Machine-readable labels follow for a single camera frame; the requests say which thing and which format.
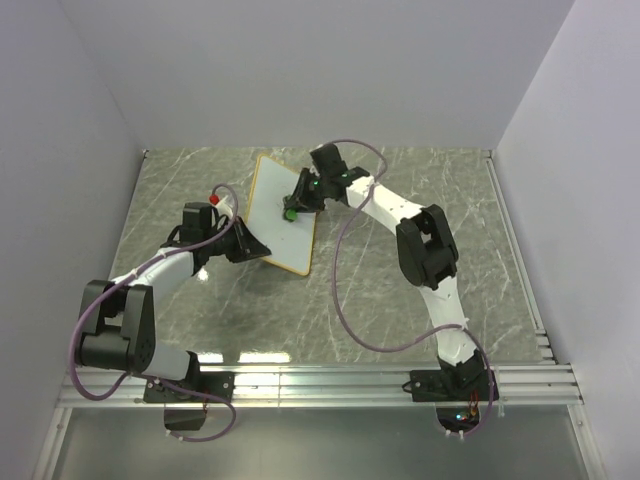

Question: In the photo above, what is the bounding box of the aluminium rail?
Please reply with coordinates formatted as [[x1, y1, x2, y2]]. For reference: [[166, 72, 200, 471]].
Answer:
[[483, 150, 558, 364], [56, 364, 583, 409]]

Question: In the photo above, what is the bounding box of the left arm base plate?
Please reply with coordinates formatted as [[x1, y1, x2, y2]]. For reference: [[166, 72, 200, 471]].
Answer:
[[143, 371, 235, 404]]

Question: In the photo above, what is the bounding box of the yellow framed whiteboard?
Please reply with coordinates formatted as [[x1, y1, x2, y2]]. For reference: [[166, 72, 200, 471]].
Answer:
[[245, 154, 316, 276]]

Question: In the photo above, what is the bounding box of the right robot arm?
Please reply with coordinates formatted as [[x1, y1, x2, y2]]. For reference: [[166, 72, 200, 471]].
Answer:
[[283, 142, 491, 400]]

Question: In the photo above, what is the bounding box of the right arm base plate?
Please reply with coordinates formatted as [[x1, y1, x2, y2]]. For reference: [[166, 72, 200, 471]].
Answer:
[[401, 370, 490, 403]]

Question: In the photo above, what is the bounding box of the aluminium front rail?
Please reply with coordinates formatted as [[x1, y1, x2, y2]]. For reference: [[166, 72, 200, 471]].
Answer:
[[56, 364, 583, 409]]

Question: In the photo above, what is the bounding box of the green whiteboard eraser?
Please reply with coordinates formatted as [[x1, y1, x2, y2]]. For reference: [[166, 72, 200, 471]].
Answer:
[[283, 196, 297, 222]]

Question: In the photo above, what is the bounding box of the aluminium right side rail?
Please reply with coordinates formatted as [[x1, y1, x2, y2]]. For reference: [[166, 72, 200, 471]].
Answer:
[[483, 150, 558, 364]]

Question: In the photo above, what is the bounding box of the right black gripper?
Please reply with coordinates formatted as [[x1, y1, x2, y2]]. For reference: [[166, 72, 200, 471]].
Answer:
[[284, 170, 328, 216]]

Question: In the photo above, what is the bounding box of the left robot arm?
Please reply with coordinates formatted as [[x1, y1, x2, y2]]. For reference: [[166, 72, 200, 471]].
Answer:
[[69, 199, 271, 402]]

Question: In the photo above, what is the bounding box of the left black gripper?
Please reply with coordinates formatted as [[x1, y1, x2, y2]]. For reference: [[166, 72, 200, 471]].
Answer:
[[204, 216, 271, 264]]

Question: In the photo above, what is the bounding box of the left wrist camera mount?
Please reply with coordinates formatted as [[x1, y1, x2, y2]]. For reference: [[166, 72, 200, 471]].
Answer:
[[209, 194, 237, 219]]

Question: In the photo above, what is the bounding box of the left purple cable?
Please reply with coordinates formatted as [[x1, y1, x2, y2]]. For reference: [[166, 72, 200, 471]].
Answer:
[[67, 183, 239, 442]]

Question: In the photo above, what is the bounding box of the purple cable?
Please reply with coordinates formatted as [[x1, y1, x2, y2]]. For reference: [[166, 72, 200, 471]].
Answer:
[[67, 183, 239, 442], [309, 138, 496, 441]]

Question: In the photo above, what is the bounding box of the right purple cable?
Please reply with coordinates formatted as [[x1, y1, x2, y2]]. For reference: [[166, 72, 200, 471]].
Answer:
[[309, 138, 496, 441]]

